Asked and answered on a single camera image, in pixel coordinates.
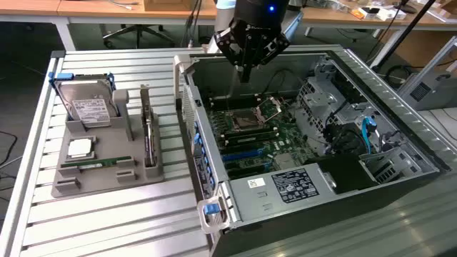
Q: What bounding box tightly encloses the blue expansion slot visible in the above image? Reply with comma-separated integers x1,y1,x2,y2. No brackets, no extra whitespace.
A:
221,149,264,161

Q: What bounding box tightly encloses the black RAM stick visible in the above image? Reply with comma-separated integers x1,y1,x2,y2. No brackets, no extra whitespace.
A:
223,131,280,147

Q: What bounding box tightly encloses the black wire bundle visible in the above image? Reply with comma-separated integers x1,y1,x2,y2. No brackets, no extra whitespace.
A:
323,124,367,156

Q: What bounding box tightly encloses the cardboard box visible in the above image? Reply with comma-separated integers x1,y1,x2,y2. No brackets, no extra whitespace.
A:
144,0,196,12

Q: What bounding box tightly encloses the graphics card with metal bracket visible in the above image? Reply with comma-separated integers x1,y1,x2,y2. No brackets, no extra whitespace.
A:
140,84,160,169

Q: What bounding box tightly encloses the gray metal cabinet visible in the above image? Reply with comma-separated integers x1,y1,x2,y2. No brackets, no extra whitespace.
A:
396,36,457,112

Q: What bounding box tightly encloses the silver CPU chip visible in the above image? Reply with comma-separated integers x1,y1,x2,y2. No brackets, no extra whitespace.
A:
67,139,95,157

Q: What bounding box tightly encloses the gray parts rack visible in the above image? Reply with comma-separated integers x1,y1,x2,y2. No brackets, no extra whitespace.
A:
52,89,165,199

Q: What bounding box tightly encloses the wooden desk with white frame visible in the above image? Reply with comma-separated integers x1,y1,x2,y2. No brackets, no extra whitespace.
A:
0,0,219,51
300,0,457,67

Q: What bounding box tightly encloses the silver chipset heatsink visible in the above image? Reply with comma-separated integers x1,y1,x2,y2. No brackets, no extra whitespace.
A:
276,155,297,168

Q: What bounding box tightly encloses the small white box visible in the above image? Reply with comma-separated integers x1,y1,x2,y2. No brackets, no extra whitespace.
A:
359,6,407,21

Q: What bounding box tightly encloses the silver drive cage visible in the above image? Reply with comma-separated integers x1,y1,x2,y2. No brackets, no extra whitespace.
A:
296,57,371,129

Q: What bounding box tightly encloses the green RAM stick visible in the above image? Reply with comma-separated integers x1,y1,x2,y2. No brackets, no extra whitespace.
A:
60,157,132,169

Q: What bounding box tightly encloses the blue wire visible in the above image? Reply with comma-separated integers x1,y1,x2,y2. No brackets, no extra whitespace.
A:
361,116,379,155

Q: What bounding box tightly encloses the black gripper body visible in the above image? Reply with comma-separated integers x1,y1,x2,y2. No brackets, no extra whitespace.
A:
232,0,289,34

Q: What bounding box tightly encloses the gray power supply unit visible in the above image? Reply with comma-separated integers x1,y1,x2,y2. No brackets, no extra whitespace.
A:
227,162,339,223

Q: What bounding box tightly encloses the black plastic shroud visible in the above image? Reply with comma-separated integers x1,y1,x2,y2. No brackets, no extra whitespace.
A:
307,156,380,195

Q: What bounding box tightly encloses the black tripod pole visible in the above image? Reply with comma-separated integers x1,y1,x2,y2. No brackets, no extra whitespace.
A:
369,0,438,67

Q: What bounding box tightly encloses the CPU socket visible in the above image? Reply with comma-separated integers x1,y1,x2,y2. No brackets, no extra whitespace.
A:
231,109,265,132

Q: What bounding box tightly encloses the green motherboard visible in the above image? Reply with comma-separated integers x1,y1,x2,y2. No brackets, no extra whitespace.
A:
207,107,323,180

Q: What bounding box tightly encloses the black hanging cable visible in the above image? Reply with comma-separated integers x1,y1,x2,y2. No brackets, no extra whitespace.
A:
180,0,204,49

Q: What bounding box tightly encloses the metal socket cover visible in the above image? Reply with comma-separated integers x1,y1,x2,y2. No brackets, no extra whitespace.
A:
255,97,285,121

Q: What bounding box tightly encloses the black office chair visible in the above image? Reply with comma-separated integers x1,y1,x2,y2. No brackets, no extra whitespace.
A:
103,24,176,49

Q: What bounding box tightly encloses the silver disk bay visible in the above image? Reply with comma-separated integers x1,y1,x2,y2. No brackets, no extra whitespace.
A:
359,146,424,185

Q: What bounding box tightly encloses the hard disk with blue carrier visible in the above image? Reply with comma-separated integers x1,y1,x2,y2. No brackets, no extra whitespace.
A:
47,71,121,129

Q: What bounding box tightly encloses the thin black wire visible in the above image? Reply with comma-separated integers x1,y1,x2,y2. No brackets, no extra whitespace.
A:
265,69,304,96

